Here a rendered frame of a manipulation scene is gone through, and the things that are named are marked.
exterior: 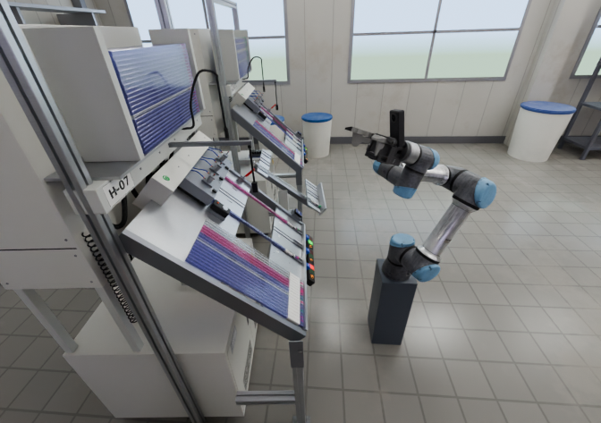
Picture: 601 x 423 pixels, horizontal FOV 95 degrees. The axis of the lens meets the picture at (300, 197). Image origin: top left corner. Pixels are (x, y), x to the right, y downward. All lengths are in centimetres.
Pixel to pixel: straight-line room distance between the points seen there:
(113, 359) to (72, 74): 106
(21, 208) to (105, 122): 32
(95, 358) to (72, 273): 49
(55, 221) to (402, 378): 176
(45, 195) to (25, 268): 32
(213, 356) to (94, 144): 87
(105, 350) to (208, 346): 41
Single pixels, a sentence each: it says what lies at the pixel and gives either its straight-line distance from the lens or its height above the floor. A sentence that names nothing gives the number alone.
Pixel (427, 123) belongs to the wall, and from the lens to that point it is 509.
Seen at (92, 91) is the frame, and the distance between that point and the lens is 88.
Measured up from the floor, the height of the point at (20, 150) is 147.
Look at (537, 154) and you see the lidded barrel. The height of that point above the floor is 12.
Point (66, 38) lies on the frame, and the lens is 88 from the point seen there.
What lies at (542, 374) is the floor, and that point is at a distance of 228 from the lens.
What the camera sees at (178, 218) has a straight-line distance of 106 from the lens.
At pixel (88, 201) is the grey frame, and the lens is 84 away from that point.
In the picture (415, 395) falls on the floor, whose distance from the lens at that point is 192.
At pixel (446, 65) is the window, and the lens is 495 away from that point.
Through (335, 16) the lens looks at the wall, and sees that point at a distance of 461.
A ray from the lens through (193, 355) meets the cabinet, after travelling 132.
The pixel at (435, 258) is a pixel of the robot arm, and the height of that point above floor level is 79.
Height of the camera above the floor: 169
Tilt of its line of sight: 31 degrees down
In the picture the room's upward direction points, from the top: 2 degrees counter-clockwise
